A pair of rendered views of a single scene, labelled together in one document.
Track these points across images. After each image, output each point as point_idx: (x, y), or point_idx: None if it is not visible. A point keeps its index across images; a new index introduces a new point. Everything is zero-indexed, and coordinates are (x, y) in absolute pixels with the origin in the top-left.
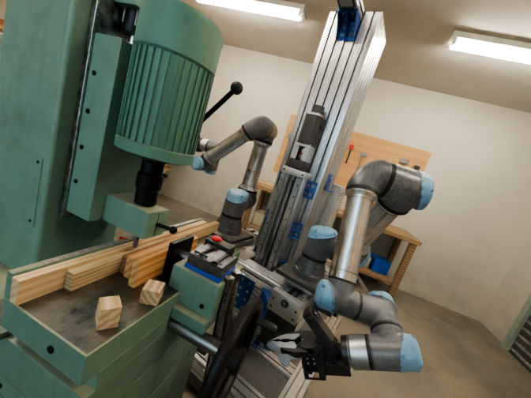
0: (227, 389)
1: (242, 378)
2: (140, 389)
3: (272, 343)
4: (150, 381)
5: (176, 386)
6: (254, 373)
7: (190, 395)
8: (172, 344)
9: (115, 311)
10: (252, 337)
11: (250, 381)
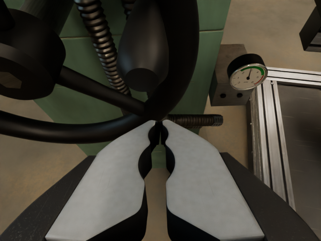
0: (98, 134)
1: (291, 188)
2: (71, 60)
3: (141, 125)
4: (90, 62)
5: (172, 112)
6: (318, 202)
7: (245, 152)
8: (113, 32)
9: None
10: (168, 85)
11: (301, 200)
